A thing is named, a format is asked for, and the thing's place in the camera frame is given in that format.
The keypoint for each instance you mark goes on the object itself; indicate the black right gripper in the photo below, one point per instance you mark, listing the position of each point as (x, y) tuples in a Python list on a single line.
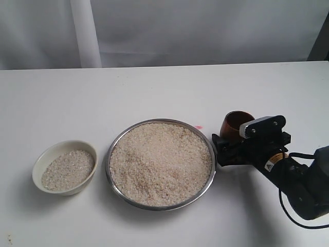
[(263, 152)]

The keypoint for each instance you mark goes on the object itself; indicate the rice in white bowl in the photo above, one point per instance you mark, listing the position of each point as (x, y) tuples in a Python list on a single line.
[(68, 170)]

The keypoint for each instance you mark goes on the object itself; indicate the round steel tray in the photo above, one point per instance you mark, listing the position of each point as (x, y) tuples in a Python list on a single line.
[(186, 202)]

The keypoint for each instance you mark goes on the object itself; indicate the brown wooden cup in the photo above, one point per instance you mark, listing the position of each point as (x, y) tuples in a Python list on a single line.
[(230, 129)]

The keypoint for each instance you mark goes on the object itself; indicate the rice in steel tray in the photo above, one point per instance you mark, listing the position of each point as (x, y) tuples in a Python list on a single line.
[(160, 164)]

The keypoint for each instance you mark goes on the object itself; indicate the white ceramic bowl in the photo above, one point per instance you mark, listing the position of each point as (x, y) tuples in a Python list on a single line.
[(45, 159)]

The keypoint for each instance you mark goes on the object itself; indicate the white backdrop curtain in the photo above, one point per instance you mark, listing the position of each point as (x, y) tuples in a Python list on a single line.
[(95, 34)]

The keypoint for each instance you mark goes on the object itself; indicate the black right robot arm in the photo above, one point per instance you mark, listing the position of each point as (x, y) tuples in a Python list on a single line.
[(303, 178)]

